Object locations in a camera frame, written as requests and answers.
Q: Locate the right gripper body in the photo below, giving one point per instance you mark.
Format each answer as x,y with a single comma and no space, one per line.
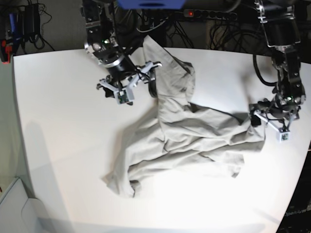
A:
124,75

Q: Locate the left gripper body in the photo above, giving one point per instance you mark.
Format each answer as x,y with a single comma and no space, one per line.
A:
278,113

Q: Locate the white t-shirt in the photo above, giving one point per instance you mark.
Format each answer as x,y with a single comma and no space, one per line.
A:
181,134

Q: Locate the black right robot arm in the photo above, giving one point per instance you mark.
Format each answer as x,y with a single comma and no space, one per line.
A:
103,44

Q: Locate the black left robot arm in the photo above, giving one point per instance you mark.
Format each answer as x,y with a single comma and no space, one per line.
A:
277,19

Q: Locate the white power strip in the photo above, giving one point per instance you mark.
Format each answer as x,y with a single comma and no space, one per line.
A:
205,14

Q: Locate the blue box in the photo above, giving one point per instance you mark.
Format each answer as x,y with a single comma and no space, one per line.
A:
151,4

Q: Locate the black power adapter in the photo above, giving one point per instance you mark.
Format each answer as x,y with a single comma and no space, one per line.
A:
29,26

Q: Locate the red and blue tools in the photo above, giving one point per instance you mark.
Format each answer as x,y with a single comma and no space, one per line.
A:
7,28

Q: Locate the white plastic bin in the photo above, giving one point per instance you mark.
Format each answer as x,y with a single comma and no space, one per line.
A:
22,214

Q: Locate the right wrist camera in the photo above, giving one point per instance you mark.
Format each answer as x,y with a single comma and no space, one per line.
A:
122,98

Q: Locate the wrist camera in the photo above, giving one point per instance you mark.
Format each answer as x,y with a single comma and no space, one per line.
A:
283,136
122,98

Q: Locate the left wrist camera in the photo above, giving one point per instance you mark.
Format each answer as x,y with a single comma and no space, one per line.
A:
283,136

